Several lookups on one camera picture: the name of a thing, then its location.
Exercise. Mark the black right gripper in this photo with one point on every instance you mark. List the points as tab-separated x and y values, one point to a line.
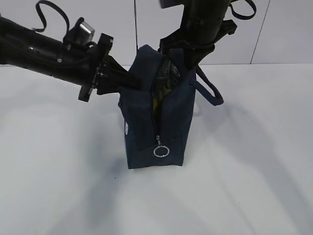
202	25

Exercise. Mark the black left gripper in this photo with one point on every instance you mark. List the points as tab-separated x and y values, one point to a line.
106	75

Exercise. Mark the yellow lemon toy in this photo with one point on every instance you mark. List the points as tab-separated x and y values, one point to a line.
155	104

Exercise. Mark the dark blue lunch bag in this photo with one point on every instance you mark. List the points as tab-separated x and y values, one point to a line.
159	138

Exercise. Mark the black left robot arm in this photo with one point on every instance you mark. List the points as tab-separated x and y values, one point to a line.
77	59

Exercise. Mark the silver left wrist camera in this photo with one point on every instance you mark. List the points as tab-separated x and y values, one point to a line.
81	34

